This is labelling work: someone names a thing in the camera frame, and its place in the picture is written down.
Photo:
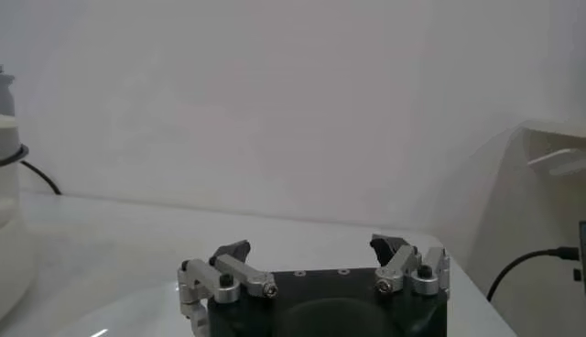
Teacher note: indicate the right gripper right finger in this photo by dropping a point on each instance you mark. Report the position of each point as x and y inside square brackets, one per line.
[403, 265]

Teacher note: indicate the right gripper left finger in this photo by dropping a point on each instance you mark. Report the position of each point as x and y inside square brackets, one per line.
[224, 279]

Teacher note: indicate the white round plate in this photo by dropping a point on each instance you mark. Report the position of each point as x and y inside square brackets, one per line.
[137, 316]

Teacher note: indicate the black adapter box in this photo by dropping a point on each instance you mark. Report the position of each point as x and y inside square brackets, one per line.
[582, 256]

